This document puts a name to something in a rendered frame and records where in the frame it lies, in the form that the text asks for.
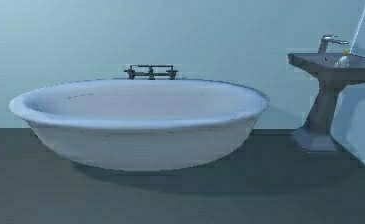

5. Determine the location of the dark bathtub faucet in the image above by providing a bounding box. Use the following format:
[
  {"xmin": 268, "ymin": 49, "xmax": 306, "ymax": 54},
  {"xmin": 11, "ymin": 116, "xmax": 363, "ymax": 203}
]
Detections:
[{"xmin": 123, "ymin": 64, "xmax": 179, "ymax": 81}]

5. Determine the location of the grey pedestal sink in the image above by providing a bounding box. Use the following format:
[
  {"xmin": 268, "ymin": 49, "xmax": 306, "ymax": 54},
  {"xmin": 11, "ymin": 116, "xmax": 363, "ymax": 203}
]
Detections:
[{"xmin": 287, "ymin": 52, "xmax": 365, "ymax": 153}]

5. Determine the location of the oblong white bathtub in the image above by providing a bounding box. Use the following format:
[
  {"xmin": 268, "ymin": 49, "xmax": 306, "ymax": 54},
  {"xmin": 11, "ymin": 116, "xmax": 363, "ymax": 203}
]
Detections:
[{"xmin": 8, "ymin": 78, "xmax": 270, "ymax": 172}]

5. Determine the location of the white bottle with yellow cap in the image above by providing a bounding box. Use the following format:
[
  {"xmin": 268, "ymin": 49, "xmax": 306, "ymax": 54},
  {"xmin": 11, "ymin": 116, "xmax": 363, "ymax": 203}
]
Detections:
[{"xmin": 336, "ymin": 49, "xmax": 351, "ymax": 69}]

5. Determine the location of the grey sink faucet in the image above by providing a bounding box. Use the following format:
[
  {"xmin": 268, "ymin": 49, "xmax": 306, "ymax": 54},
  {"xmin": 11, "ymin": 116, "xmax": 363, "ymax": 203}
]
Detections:
[{"xmin": 317, "ymin": 34, "xmax": 349, "ymax": 55}]

